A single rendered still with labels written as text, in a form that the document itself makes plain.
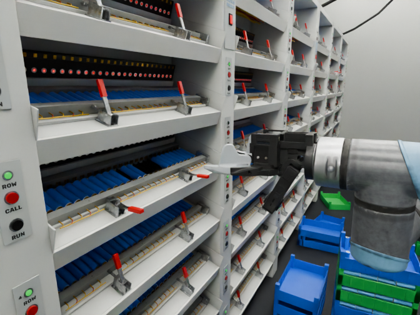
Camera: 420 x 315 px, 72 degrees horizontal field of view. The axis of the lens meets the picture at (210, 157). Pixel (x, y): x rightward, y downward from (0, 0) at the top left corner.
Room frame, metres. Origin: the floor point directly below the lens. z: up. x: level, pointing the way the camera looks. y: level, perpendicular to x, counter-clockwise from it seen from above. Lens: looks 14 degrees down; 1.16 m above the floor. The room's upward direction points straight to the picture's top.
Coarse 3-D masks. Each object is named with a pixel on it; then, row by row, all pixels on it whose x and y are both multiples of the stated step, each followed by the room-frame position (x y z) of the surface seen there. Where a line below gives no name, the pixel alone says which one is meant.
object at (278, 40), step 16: (256, 0) 1.65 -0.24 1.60; (272, 0) 1.60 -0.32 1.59; (288, 0) 1.56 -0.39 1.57; (256, 32) 1.64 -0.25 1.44; (272, 32) 1.60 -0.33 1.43; (288, 32) 1.58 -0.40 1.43; (272, 48) 1.60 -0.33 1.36; (288, 64) 1.62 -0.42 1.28; (256, 80) 1.64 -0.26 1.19; (272, 80) 1.59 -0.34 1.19; (288, 80) 1.63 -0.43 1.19; (272, 112) 1.59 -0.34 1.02; (272, 240) 1.57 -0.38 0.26; (272, 272) 1.56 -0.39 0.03
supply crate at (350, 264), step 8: (344, 232) 1.25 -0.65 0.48; (344, 240) 1.25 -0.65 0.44; (344, 256) 1.08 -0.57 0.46; (416, 256) 1.09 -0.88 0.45; (344, 264) 1.08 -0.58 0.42; (352, 264) 1.07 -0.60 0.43; (360, 264) 1.06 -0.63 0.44; (408, 264) 1.11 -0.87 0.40; (416, 264) 1.07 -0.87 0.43; (368, 272) 1.05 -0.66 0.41; (376, 272) 1.03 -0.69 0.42; (384, 272) 1.02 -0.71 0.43; (392, 272) 1.01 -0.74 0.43; (400, 272) 1.00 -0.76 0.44; (408, 272) 0.99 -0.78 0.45; (416, 272) 0.98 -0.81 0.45; (400, 280) 1.00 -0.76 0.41; (408, 280) 0.99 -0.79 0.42; (416, 280) 0.98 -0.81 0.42
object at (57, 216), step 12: (204, 156) 0.96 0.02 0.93; (168, 168) 0.80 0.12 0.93; (180, 168) 0.83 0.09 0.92; (144, 180) 0.70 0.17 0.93; (156, 180) 0.74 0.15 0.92; (168, 180) 0.76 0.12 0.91; (108, 192) 0.61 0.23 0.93; (120, 192) 0.63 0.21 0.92; (132, 192) 0.65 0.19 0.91; (72, 204) 0.54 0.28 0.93; (84, 204) 0.55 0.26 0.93; (96, 204) 0.57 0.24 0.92; (48, 216) 0.49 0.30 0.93; (60, 216) 0.50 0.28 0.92; (72, 216) 0.53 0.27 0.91; (60, 228) 0.48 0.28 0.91
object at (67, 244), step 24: (144, 144) 0.88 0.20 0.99; (192, 144) 1.01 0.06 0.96; (48, 168) 0.62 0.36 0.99; (72, 168) 0.67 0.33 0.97; (120, 168) 0.78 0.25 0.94; (144, 192) 0.69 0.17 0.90; (168, 192) 0.72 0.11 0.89; (192, 192) 0.83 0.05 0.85; (96, 216) 0.55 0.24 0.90; (120, 216) 0.57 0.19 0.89; (144, 216) 0.64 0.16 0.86; (72, 240) 0.47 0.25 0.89; (96, 240) 0.52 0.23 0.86
